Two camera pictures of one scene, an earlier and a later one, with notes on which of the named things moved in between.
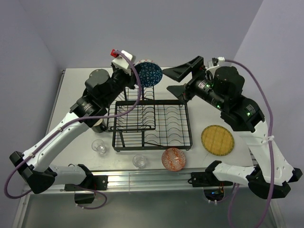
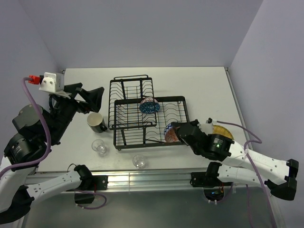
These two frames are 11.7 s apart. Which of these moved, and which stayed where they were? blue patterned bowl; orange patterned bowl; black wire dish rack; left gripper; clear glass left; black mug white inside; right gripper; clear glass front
Moved: blue patterned bowl; left gripper; right gripper; orange patterned bowl
Stayed: clear glass front; black mug white inside; black wire dish rack; clear glass left
